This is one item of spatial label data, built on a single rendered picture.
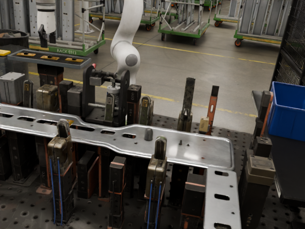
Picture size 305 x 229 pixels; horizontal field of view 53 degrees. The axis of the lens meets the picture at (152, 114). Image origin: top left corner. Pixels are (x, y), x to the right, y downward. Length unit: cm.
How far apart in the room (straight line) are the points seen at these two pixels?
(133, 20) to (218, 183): 94
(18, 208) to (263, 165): 94
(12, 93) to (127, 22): 64
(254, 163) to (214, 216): 25
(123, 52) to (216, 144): 68
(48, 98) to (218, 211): 87
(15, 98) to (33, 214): 52
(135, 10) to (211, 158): 84
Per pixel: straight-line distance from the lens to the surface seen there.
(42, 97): 143
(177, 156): 111
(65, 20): 563
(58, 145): 107
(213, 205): 94
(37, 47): 549
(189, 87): 125
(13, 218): 135
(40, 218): 132
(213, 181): 103
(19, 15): 605
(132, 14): 160
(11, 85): 149
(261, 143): 114
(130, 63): 158
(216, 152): 118
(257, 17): 793
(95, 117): 142
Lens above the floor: 161
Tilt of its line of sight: 26 degrees down
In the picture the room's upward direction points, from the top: 5 degrees clockwise
